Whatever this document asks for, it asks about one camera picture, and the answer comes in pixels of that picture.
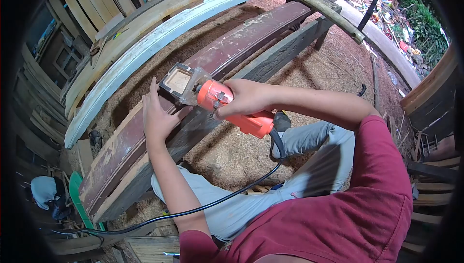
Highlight person's left hand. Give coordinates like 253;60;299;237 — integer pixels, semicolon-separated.
142;77;194;148

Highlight person's right hand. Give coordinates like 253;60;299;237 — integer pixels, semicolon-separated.
214;78;277;121

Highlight person's left thumb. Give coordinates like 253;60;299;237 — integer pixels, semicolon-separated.
170;106;194;123

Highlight person's right thumb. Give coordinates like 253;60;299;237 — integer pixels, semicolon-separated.
214;102;241;121

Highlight person's right fingers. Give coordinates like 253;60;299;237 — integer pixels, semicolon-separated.
223;78;254;94

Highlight person's left fingers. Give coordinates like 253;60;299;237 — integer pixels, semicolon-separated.
142;77;161;109

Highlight orange trim router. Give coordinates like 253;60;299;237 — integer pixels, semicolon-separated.
159;63;275;140

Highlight dark red wooden plank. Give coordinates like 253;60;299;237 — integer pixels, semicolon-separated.
78;0;313;217

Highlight white painted plank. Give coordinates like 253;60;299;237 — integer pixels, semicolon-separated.
65;0;269;149

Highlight grey weathered wooden beam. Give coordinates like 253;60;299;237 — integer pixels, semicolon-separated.
92;7;343;224

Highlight pale bare wooden plank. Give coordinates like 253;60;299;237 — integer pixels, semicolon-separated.
65;0;254;119

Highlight person's legs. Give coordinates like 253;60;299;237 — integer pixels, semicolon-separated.
150;112;357;242

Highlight stack of leaning wooden planks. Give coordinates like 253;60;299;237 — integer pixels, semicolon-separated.
56;0;203;41

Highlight pile of old wooden boards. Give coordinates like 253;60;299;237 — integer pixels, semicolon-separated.
14;42;69;162

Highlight greenish split bamboo pole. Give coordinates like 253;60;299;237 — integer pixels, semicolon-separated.
254;0;365;45

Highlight grey and black bundle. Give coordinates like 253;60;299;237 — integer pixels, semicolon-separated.
30;175;72;220

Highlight person's body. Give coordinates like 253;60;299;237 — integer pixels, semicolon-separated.
179;114;414;263

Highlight concrete curb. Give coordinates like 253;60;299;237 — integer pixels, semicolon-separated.
333;0;422;90

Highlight black metal pole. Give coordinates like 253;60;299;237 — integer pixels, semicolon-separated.
357;0;390;32

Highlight pile of rubbish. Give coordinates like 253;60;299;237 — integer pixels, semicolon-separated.
326;0;450;69

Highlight stack of wooden chair frames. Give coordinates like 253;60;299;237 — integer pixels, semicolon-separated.
399;156;461;256

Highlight black power cable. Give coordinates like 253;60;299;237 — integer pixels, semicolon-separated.
51;129;288;236

